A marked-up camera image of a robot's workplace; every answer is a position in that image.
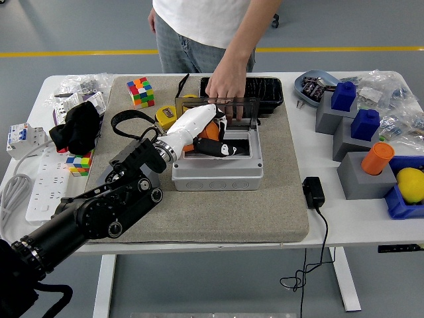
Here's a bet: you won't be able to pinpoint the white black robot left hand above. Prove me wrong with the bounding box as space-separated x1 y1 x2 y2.
164 103 239 163

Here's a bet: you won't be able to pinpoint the person's right hand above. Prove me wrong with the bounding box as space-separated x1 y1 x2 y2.
148 7 158 34

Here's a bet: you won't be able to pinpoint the person's left hand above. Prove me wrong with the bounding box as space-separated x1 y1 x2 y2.
205 61 248 122

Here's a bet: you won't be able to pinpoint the orange cylinder battery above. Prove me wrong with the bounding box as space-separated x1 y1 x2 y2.
183 121 221 153
360 142 396 176

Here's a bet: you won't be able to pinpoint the smoky transparent box lid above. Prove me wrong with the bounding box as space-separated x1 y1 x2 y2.
174 96 259 131

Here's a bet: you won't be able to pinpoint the grey plastic junction box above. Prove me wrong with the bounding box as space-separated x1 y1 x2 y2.
171 131 264 192

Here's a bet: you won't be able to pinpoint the yellow tape measure 5m print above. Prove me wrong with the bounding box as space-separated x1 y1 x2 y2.
174 73 199 112

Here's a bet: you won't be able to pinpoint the yellow tape measure picture label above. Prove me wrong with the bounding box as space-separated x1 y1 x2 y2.
154 105 178 131

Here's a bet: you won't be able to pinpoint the black plastic tray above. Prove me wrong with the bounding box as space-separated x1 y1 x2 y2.
199 77 284 119

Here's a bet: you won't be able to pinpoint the person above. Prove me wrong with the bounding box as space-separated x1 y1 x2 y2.
152 0 266 74

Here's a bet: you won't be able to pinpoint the grey-blue dish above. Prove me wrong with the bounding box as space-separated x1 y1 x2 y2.
293 69 341 109

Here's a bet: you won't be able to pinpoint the black purple packets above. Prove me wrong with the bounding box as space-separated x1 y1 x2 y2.
300 76 337 100

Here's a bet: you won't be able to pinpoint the clear bag of screws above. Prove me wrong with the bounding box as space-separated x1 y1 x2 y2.
42 72 113 109

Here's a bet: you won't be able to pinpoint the grey-brown table mat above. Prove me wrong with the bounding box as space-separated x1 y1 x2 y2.
76 75 310 245

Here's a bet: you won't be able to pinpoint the white purple carton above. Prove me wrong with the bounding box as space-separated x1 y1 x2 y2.
52 91 108 126

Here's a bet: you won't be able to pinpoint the grey holder block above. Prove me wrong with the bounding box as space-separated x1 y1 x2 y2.
315 91 358 136
332 115 380 162

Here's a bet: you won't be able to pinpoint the black cloth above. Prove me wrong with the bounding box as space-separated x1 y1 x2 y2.
48 101 102 156

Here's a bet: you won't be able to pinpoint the blue block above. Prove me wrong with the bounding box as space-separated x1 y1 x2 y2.
350 109 380 142
331 81 357 112

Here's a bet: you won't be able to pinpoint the small colourful puzzle cube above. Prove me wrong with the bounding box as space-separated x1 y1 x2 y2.
65 148 95 178

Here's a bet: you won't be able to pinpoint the black power adapter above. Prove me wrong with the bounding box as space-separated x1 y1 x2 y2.
301 176 326 209

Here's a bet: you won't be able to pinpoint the clear bag of parts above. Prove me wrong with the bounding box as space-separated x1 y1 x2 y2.
341 68 419 112
377 107 424 153

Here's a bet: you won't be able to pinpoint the white power strip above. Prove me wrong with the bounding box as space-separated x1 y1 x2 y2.
25 147 72 222

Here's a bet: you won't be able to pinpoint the white circuit breaker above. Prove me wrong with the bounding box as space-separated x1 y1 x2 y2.
5 122 49 161

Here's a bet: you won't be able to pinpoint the white table leg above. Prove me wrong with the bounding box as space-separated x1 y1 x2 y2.
92 254 117 318
329 246 361 312

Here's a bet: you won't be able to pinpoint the yellow lemon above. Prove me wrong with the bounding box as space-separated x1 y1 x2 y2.
396 167 424 205

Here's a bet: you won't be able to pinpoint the blue storage bin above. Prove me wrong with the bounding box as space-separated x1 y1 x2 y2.
384 155 424 220

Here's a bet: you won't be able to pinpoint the black table control panel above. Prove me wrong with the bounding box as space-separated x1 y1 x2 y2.
377 244 424 254

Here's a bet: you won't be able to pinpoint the black adapter cord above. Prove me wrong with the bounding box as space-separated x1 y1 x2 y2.
280 205 335 318

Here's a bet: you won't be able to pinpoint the white power strip cable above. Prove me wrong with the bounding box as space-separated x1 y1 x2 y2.
0 140 54 235

